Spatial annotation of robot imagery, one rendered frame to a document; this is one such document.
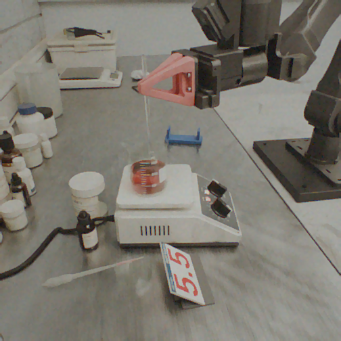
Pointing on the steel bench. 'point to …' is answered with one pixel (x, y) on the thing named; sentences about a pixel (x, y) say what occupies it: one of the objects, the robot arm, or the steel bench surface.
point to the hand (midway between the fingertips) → (144, 87)
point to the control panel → (213, 201)
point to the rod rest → (184, 138)
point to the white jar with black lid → (49, 120)
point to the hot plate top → (183, 173)
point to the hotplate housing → (172, 226)
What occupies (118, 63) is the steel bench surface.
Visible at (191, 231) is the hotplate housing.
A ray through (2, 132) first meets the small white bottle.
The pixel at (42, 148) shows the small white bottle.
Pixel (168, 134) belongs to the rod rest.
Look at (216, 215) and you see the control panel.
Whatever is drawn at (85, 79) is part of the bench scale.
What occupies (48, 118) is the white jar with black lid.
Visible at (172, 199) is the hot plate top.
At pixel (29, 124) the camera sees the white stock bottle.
